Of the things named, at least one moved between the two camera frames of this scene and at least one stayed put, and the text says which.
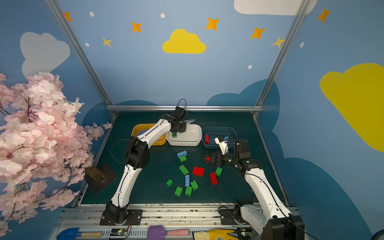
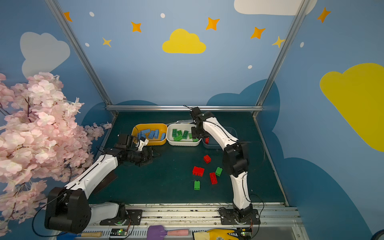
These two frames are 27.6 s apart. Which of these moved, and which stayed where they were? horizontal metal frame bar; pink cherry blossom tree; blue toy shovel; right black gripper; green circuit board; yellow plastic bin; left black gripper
Moved: left black gripper; right black gripper
Stayed: yellow plastic bin; blue toy shovel; pink cherry blossom tree; horizontal metal frame bar; green circuit board
